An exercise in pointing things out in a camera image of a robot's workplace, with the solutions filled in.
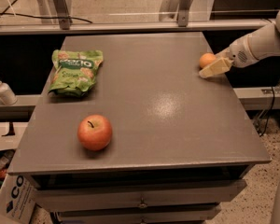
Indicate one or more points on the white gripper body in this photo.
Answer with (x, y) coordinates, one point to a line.
(239, 55)

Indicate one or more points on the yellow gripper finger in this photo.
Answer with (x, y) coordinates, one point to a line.
(217, 67)
(225, 53)

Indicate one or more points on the small orange fruit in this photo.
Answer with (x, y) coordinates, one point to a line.
(206, 59)

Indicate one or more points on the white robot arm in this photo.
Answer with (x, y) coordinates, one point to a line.
(264, 43)

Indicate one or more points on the green rice chip bag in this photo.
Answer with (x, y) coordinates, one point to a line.
(75, 71)

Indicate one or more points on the grey drawer cabinet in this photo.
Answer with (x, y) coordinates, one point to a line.
(181, 144)

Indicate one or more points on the red apple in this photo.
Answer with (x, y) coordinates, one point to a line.
(94, 132)

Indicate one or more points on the white pump dispenser bottle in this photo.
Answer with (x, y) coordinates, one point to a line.
(7, 95)

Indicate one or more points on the white cardboard box with print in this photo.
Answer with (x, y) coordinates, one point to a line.
(17, 200)

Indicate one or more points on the metal railing frame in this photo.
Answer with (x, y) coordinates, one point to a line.
(68, 17)

